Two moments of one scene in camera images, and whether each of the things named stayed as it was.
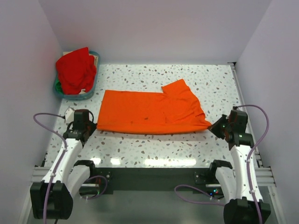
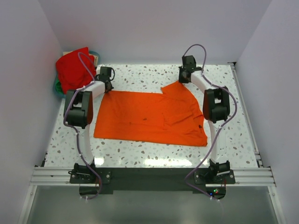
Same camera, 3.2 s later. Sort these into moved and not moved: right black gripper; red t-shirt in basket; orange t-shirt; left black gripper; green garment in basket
Moved: right black gripper; orange t-shirt; left black gripper
Not moved: green garment in basket; red t-shirt in basket
